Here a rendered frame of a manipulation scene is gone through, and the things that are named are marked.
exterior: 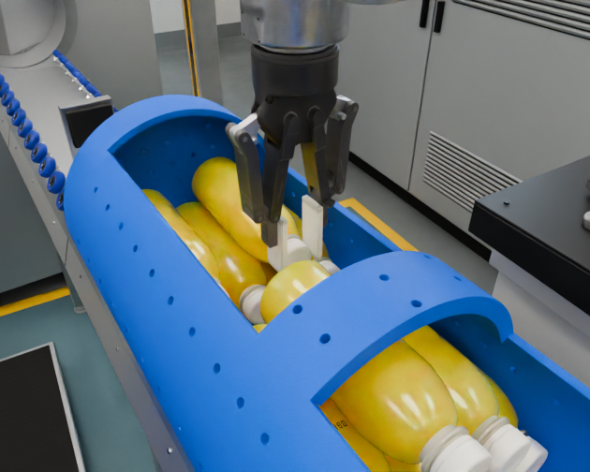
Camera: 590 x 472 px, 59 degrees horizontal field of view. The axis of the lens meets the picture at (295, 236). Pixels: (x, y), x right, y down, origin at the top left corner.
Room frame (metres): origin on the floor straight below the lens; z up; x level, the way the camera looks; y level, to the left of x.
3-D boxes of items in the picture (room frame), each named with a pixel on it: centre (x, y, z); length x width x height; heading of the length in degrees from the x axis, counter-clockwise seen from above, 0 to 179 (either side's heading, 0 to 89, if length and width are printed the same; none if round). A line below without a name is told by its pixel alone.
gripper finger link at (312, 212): (0.47, -0.02, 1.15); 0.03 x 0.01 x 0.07; 33
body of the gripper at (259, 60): (0.46, 0.00, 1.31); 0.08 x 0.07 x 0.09; 123
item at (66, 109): (1.00, 0.41, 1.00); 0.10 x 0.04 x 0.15; 123
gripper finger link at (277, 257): (0.44, 0.02, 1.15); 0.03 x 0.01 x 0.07; 33
